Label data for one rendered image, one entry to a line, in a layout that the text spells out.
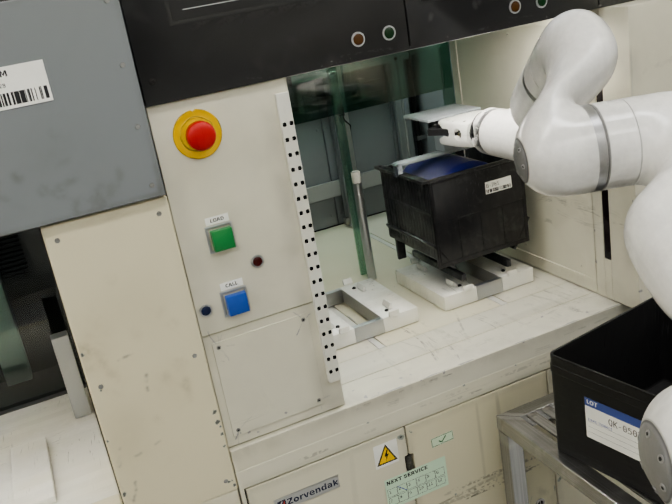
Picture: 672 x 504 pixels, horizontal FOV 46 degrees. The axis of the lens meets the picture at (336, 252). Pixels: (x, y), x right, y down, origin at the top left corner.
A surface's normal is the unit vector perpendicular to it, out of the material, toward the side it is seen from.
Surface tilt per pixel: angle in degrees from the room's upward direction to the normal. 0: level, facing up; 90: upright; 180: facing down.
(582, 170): 105
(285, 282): 90
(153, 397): 90
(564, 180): 110
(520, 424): 0
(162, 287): 90
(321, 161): 90
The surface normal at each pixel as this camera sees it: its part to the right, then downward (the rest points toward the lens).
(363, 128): 0.40, 0.25
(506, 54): -0.90, 0.28
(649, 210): -0.73, -0.45
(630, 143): 0.02, 0.11
